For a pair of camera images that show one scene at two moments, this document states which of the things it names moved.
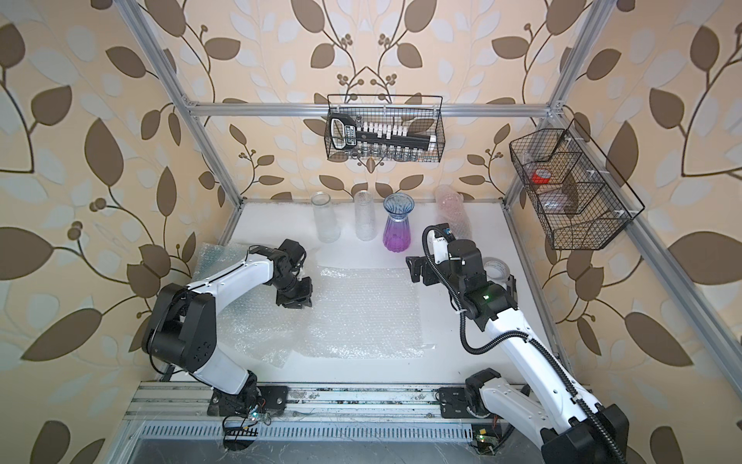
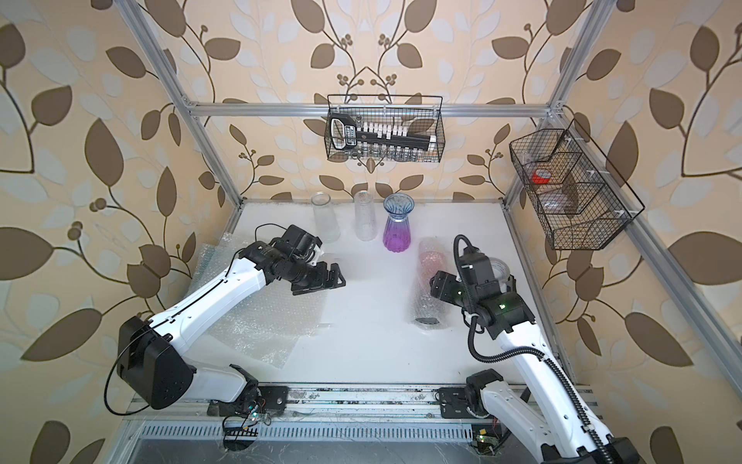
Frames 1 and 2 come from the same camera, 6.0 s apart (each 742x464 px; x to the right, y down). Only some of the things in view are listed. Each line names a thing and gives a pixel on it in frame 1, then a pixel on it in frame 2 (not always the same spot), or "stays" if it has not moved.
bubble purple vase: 396,235 stays
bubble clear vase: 364,216 stays
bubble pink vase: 450,209 → 432,310
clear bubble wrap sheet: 365,313 → 270,324
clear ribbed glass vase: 327,225 stays
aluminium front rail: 305,403 stays
